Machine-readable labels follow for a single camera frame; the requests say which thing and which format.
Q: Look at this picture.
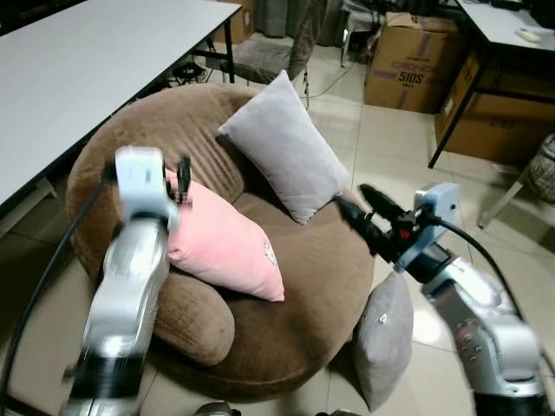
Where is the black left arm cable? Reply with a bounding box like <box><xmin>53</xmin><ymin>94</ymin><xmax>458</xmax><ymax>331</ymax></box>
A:
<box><xmin>0</xmin><ymin>163</ymin><xmax>119</xmax><ymax>415</ymax></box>

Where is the brown round fabric sofa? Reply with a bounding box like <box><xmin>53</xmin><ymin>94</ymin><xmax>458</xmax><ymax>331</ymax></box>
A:
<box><xmin>65</xmin><ymin>82</ymin><xmax>379</xmax><ymax>405</ymax></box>

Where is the large plain cardboard box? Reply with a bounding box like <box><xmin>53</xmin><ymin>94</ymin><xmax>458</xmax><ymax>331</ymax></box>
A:
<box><xmin>434</xmin><ymin>50</ymin><xmax>555</xmax><ymax>167</ymax></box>

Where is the grey pillow with small label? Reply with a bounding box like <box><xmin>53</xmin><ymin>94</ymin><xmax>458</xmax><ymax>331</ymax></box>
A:
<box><xmin>351</xmin><ymin>270</ymin><xmax>415</xmax><ymax>413</ymax></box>

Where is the grey square pillow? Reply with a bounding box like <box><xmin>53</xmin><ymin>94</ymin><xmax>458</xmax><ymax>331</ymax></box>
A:
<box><xmin>217</xmin><ymin>69</ymin><xmax>353</xmax><ymax>226</ymax></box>

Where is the printed cardboard box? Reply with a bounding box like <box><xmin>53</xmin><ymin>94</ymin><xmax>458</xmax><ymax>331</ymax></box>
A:
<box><xmin>364</xmin><ymin>12</ymin><xmax>470</xmax><ymax>115</ymax></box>

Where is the small brown cardboard box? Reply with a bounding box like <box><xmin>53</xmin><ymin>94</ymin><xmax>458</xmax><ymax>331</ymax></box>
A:
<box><xmin>213</xmin><ymin>0</ymin><xmax>254</xmax><ymax>46</ymax></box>

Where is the woven chair with metal legs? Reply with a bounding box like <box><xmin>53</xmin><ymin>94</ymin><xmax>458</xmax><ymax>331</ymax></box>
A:
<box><xmin>477</xmin><ymin>133</ymin><xmax>555</xmax><ymax>231</ymax></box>

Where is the pink pillow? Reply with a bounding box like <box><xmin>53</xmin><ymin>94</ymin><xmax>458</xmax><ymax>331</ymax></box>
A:
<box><xmin>164</xmin><ymin>168</ymin><xmax>287</xmax><ymax>303</ymax></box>

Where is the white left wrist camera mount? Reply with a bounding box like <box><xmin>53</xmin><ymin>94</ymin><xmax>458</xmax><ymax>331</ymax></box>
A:
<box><xmin>114</xmin><ymin>146</ymin><xmax>180</xmax><ymax>231</ymax></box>

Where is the chair with grey cushion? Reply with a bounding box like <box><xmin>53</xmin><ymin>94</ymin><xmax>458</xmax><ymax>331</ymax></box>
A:
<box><xmin>229</xmin><ymin>0</ymin><xmax>329</xmax><ymax>88</ymax></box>

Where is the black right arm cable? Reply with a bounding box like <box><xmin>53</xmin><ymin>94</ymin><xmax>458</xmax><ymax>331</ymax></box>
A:
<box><xmin>432</xmin><ymin>217</ymin><xmax>526</xmax><ymax>320</ymax></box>

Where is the black power strip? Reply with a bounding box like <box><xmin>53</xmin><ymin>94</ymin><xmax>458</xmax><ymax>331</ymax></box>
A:
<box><xmin>170</xmin><ymin>59</ymin><xmax>212</xmax><ymax>86</ymax></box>

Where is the white desk with black legs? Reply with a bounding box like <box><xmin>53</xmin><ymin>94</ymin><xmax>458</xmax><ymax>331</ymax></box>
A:
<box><xmin>428</xmin><ymin>0</ymin><xmax>555</xmax><ymax>171</ymax></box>

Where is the large white table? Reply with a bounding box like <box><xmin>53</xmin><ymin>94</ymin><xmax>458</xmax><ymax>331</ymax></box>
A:
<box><xmin>0</xmin><ymin>0</ymin><xmax>243</xmax><ymax>239</ymax></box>

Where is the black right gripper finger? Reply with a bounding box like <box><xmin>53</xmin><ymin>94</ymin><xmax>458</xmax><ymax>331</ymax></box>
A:
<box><xmin>334</xmin><ymin>198</ymin><xmax>389</xmax><ymax>254</ymax></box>
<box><xmin>360</xmin><ymin>185</ymin><xmax>410</xmax><ymax>228</ymax></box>

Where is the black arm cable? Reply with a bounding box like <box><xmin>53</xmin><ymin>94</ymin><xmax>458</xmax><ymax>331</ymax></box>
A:
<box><xmin>0</xmin><ymin>163</ymin><xmax>119</xmax><ymax>415</ymax></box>
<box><xmin>432</xmin><ymin>217</ymin><xmax>526</xmax><ymax>320</ymax></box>

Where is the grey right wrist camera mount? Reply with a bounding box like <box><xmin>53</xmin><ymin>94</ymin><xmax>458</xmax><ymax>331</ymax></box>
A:
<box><xmin>394</xmin><ymin>182</ymin><xmax>461</xmax><ymax>275</ymax></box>

